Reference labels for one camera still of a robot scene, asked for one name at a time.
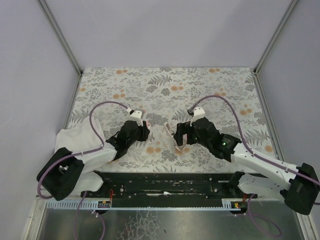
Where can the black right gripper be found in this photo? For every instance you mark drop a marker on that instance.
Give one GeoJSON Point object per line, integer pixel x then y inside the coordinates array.
{"type": "Point", "coordinates": [180, 134]}

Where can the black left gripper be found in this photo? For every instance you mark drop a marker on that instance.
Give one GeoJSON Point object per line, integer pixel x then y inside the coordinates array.
{"type": "Point", "coordinates": [144, 128]}

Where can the red white staple box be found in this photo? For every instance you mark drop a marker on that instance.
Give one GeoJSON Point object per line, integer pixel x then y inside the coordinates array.
{"type": "Point", "coordinates": [184, 143]}

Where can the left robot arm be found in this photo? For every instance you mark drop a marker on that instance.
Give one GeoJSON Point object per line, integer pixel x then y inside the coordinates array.
{"type": "Point", "coordinates": [67, 173]}

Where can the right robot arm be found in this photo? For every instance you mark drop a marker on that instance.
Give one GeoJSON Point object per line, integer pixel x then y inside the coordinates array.
{"type": "Point", "coordinates": [297, 186]}

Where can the white cloth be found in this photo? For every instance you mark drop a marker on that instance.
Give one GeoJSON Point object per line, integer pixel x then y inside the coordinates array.
{"type": "Point", "coordinates": [81, 137]}

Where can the floral patterned table mat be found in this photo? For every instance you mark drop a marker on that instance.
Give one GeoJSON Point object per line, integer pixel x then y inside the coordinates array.
{"type": "Point", "coordinates": [228, 96]}

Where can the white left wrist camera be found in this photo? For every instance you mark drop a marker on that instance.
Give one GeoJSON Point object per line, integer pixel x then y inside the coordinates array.
{"type": "Point", "coordinates": [135, 115]}

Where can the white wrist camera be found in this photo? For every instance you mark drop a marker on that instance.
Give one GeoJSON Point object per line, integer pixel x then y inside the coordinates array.
{"type": "Point", "coordinates": [196, 113]}
{"type": "Point", "coordinates": [135, 115]}

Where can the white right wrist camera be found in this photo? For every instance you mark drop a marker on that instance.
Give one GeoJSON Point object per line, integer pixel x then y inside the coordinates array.
{"type": "Point", "coordinates": [196, 113]}

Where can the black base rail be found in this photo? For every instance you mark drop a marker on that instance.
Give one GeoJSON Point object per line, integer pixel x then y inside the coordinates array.
{"type": "Point", "coordinates": [167, 190]}

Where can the left aluminium frame post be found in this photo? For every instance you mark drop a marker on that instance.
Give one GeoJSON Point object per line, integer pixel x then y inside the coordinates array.
{"type": "Point", "coordinates": [44, 6]}

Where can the aluminium frame post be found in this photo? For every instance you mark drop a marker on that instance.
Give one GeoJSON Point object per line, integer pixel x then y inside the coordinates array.
{"type": "Point", "coordinates": [280, 27]}
{"type": "Point", "coordinates": [44, 6]}

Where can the white cable duct strip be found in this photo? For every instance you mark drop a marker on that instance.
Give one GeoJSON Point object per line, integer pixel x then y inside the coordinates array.
{"type": "Point", "coordinates": [73, 204]}

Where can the right aluminium frame post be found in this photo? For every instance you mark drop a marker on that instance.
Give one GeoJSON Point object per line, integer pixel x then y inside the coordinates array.
{"type": "Point", "coordinates": [280, 27]}

